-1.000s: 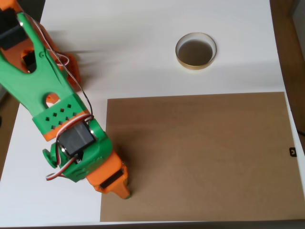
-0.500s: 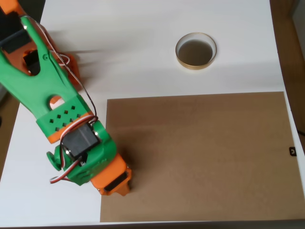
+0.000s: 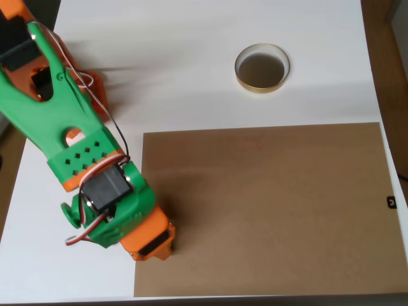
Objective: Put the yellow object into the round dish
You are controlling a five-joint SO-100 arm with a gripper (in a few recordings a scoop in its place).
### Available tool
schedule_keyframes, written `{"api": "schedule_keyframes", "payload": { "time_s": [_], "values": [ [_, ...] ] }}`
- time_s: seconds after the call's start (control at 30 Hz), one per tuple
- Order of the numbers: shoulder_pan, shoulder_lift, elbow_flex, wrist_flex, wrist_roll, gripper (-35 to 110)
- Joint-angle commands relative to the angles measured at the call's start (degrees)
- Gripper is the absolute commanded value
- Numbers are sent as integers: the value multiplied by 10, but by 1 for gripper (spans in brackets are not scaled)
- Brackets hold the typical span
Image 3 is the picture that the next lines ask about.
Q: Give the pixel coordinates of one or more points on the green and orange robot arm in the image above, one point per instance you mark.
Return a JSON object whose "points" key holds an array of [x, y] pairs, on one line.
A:
{"points": [[48, 121]]}

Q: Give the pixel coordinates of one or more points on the round clear shallow container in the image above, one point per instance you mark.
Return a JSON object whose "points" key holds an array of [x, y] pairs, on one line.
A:
{"points": [[262, 71]]}

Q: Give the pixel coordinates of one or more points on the brown cardboard sheet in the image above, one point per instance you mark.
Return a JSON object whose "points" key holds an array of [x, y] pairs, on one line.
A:
{"points": [[271, 210]]}

